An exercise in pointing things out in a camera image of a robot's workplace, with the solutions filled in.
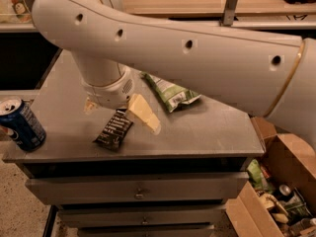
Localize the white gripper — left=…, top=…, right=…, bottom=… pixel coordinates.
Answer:
left=82, top=67, right=161, bottom=135

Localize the blue pepsi can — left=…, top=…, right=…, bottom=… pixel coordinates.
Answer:
left=0, top=97, right=46, bottom=152

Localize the green snack bag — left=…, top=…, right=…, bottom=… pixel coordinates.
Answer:
left=141, top=72, right=200, bottom=113

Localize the black rxbar chocolate bar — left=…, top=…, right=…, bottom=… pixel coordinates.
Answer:
left=94, top=109, right=133, bottom=151

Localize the top cabinet drawer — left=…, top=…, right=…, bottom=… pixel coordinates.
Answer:
left=26, top=172, right=248, bottom=205

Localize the grey drawer cabinet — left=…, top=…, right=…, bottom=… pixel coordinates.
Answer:
left=4, top=51, right=264, bottom=237

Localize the metal shelf bracket right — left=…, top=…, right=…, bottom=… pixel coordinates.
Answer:
left=221, top=0, right=238, bottom=26

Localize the green packet in box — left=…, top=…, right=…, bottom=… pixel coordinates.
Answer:
left=247, top=159, right=274, bottom=194

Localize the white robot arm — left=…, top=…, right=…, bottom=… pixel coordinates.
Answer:
left=32, top=0, right=316, bottom=146

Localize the silver can in box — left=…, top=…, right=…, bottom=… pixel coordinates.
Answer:
left=276, top=185, right=293, bottom=200

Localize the middle cabinet drawer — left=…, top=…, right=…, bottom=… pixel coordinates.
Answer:
left=58, top=204, right=225, bottom=228

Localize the wooden shelf board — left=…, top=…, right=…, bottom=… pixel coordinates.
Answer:
left=123, top=0, right=316, bottom=18

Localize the cardboard box of items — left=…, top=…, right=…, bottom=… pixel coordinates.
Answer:
left=225, top=117, right=316, bottom=237

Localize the cabinet drawer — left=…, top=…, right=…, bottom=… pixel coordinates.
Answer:
left=58, top=204, right=225, bottom=228
left=26, top=172, right=248, bottom=205

